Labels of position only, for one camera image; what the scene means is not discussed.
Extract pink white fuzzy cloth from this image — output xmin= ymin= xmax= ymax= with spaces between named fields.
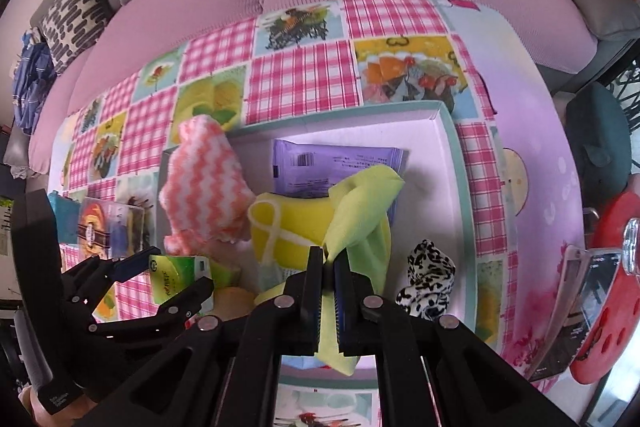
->
xmin=159 ymin=114 xmax=256 ymax=255

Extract black white patterned pillow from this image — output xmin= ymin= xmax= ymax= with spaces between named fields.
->
xmin=37 ymin=0 xmax=113 ymax=75

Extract green cloth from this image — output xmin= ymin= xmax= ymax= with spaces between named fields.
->
xmin=315 ymin=164 xmax=406 ymax=375

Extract leopard print scrunchie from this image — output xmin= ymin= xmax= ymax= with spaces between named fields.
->
xmin=395 ymin=238 xmax=457 ymax=320

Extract purple wipes packet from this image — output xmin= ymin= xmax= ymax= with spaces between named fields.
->
xmin=271 ymin=138 xmax=411 ymax=228

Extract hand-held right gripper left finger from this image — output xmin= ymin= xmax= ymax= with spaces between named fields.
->
xmin=100 ymin=246 xmax=326 ymax=427

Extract green tissue pack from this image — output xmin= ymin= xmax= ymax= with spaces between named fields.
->
xmin=210 ymin=259 xmax=243 ymax=290
xmin=149 ymin=254 xmax=213 ymax=308

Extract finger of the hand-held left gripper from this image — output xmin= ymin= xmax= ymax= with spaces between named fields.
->
xmin=90 ymin=278 xmax=216 ymax=338
xmin=62 ymin=255 xmax=151 ymax=308

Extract teal plastic toy box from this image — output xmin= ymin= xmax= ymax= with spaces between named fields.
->
xmin=47 ymin=192 xmax=83 ymax=243

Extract person's left hand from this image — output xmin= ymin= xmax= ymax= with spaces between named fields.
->
xmin=20 ymin=384 xmax=108 ymax=427

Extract clear plastic box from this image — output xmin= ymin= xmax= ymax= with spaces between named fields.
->
xmin=77 ymin=197 xmax=156 ymax=258

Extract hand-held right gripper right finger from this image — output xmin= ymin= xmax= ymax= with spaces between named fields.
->
xmin=334 ymin=252 xmax=576 ymax=427

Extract red stool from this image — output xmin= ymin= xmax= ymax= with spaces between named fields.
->
xmin=570 ymin=192 xmax=640 ymax=383

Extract black metal frame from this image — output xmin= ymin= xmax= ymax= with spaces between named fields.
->
xmin=602 ymin=57 xmax=640 ymax=132

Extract yellow sponge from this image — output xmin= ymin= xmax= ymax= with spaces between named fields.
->
xmin=247 ymin=192 xmax=351 ymax=273

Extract pink checked tablecloth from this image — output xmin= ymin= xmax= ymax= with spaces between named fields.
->
xmin=47 ymin=0 xmax=586 ymax=427

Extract white tray with teal rim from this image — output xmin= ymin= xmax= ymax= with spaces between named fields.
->
xmin=157 ymin=99 xmax=476 ymax=390

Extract blue striped clothing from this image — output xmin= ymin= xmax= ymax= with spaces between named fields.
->
xmin=12 ymin=32 xmax=58 ymax=132

